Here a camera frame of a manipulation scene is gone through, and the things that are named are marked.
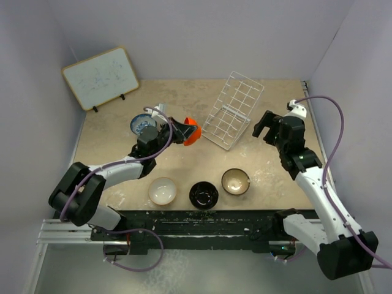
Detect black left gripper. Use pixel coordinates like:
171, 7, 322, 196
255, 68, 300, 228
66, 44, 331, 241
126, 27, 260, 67
151, 116, 197, 159

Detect orange plastic bowl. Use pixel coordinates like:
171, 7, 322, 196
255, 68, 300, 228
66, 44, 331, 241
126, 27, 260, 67
183, 117, 202, 146

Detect blue floral ceramic bowl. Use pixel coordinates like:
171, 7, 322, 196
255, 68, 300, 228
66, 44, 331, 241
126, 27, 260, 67
130, 113, 157, 135

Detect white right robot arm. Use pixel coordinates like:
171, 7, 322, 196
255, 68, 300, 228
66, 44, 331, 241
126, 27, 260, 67
252, 110, 379, 280

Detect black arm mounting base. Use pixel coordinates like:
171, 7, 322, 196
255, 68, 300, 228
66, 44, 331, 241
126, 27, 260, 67
91, 210, 294, 255

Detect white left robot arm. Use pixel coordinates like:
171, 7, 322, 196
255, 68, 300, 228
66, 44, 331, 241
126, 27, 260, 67
48, 118, 201, 240

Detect white bowl orange rim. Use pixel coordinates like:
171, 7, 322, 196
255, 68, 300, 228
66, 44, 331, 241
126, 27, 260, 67
148, 177, 177, 206

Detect beige bowl dark rim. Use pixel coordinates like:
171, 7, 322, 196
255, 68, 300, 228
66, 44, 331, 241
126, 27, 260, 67
221, 168, 251, 195

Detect black glossy bowl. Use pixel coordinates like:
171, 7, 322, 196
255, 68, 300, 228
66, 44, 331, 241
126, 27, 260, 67
189, 181, 219, 210

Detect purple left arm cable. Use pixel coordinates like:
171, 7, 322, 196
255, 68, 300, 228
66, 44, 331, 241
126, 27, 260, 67
59, 106, 174, 273

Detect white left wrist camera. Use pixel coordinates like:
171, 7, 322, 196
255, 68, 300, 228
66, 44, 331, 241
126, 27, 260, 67
151, 103, 167, 124

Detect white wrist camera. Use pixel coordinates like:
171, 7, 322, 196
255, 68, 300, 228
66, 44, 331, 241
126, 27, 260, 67
285, 99, 307, 120
151, 103, 167, 124

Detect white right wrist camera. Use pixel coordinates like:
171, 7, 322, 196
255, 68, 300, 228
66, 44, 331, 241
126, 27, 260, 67
285, 99, 307, 120

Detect white wire dish rack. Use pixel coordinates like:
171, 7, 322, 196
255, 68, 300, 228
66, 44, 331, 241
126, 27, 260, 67
202, 71, 264, 151

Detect small whiteboard wooden frame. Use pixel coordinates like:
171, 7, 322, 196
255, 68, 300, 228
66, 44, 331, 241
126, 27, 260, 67
61, 47, 139, 111

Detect aluminium extrusion rail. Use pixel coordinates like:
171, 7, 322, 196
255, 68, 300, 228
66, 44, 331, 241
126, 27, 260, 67
37, 219, 91, 244

